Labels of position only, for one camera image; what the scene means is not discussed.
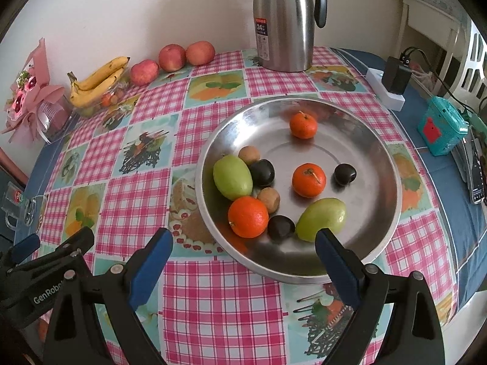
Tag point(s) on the white power strip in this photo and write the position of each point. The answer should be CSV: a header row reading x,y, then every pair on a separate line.
x,y
389,100

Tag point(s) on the white wooden chair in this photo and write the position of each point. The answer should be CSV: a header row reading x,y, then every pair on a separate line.
x,y
464,47

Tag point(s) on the red apple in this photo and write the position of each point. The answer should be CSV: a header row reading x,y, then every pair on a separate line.
x,y
200,53
172,58

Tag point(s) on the pink checkered tablecloth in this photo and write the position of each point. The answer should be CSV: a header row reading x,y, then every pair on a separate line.
x,y
132,169

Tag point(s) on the orange tangerine in tray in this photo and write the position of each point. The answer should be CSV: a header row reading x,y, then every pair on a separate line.
x,y
308,180

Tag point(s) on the round steel tray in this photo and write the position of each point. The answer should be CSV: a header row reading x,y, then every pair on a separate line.
x,y
276,172

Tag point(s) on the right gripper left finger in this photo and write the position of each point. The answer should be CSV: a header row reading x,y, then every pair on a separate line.
x,y
75,333

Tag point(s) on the green jujube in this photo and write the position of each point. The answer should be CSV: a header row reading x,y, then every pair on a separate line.
x,y
328,213
232,177

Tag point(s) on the glass mug red logo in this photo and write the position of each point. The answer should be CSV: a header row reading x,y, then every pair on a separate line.
x,y
19,208

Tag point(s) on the dark chestnut bottom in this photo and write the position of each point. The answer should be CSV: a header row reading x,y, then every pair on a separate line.
x,y
280,228

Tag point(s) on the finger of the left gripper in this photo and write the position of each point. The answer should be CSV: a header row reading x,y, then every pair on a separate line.
x,y
22,250

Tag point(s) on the orange tangerine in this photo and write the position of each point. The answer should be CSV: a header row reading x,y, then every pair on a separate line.
x,y
308,180
248,217
303,126

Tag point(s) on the red apple middle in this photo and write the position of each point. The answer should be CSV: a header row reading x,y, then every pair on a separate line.
x,y
172,58

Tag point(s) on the red apple nearest bananas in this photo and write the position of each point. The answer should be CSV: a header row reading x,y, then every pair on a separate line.
x,y
144,73

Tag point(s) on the brown longan fruit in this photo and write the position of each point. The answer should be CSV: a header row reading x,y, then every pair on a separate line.
x,y
249,155

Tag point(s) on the black power adapter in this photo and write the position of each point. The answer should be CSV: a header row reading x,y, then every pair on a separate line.
x,y
396,76

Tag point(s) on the green jujube right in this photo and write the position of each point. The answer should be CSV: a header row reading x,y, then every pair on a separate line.
x,y
328,213

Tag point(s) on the dark chestnut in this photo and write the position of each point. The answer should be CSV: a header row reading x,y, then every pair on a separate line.
x,y
344,174
262,172
280,228

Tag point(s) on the green jujube left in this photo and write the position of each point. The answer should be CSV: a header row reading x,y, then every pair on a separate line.
x,y
232,177

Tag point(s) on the red apple farthest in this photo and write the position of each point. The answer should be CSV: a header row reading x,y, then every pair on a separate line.
x,y
200,53

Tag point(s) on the clear plastic fruit container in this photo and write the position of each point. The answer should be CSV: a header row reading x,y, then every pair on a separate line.
x,y
112,97

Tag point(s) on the black remote control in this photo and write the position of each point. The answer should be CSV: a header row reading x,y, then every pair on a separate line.
x,y
474,172

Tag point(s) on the yellow banana bunch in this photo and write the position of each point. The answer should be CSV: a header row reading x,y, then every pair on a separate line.
x,y
98,83

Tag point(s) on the teal box red label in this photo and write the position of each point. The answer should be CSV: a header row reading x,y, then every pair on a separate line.
x,y
442,127

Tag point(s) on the stainless steel thermos jug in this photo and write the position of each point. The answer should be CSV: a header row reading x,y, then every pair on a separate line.
x,y
284,31

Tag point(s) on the pink flower bouquet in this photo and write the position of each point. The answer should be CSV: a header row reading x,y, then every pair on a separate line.
x,y
37,109

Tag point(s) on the brown longan in tray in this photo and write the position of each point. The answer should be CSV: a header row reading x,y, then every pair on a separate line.
x,y
270,198

